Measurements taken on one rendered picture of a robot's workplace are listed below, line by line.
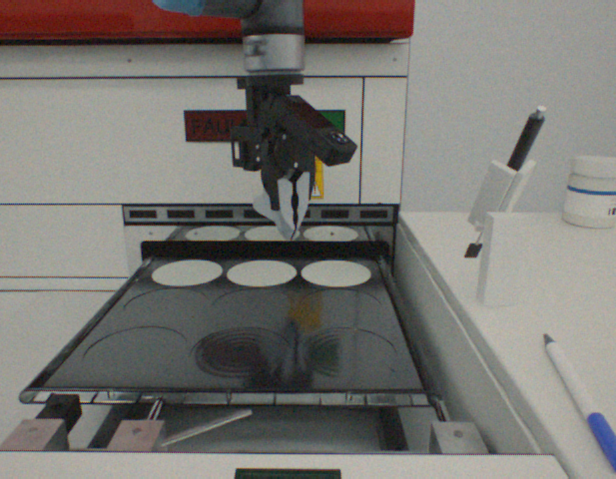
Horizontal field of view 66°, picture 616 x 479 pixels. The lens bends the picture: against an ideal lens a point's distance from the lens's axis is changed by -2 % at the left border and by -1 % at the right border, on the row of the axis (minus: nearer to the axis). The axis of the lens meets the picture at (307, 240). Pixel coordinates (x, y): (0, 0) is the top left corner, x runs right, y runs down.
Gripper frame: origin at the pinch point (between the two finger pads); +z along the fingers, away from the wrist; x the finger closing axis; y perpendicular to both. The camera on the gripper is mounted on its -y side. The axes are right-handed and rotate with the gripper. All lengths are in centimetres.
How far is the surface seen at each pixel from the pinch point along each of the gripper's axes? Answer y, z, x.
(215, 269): 12.0, 7.0, 4.1
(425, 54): 61, -29, -160
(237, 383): -11.5, 6.8, 21.3
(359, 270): -4.7, 7.5, -9.1
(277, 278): 2.6, 7.2, 0.8
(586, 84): 5, -15, -206
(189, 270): 14.6, 6.9, 6.8
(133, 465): -19.5, 0.5, 35.7
